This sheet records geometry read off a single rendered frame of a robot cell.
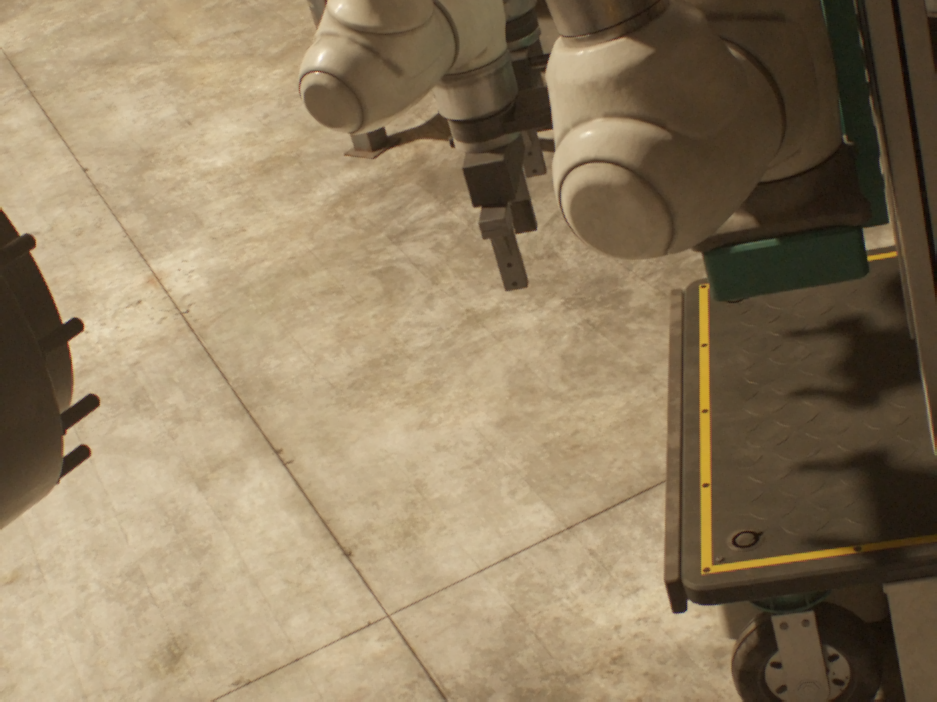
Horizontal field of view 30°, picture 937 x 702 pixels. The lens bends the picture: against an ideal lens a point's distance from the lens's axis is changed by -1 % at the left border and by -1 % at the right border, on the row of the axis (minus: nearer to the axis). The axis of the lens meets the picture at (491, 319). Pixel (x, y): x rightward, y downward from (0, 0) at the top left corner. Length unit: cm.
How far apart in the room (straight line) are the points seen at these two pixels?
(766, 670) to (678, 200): 83
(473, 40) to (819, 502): 67
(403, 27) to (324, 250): 206
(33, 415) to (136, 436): 155
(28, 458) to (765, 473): 87
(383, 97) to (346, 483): 133
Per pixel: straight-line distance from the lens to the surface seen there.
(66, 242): 421
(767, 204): 174
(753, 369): 230
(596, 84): 150
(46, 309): 177
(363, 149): 411
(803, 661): 212
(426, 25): 169
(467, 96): 184
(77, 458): 187
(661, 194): 148
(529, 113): 186
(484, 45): 182
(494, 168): 185
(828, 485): 207
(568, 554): 259
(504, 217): 184
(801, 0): 169
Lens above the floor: 154
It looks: 28 degrees down
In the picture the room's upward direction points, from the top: 16 degrees counter-clockwise
